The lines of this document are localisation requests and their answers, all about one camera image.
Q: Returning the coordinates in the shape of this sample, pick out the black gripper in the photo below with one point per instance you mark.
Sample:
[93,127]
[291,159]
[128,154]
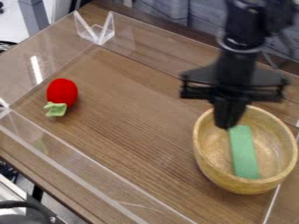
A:
[232,76]

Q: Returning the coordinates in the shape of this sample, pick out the light wooden bowl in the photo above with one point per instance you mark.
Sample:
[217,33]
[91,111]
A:
[275,147]

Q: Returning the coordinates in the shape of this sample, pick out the green stick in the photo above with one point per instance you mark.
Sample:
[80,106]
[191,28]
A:
[243,153]

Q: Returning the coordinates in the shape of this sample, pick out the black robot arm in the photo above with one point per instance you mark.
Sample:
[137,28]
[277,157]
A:
[253,20]

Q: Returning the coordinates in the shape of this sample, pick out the red plush strawberry toy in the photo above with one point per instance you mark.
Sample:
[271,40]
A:
[61,96]

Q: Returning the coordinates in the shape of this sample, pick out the clear acrylic tray enclosure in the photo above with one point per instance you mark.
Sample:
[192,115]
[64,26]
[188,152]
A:
[115,159]

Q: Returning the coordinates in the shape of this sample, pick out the black clamp with cable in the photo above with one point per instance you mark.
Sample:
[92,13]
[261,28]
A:
[26,211]

